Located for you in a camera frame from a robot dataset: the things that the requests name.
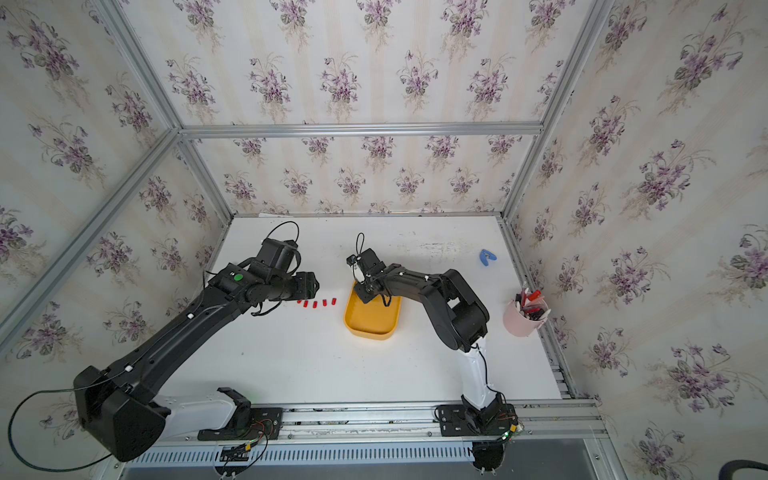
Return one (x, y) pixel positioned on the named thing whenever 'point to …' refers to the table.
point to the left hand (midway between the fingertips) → (313, 287)
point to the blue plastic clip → (484, 253)
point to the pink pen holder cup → (517, 323)
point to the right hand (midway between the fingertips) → (367, 288)
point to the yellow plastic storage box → (372, 320)
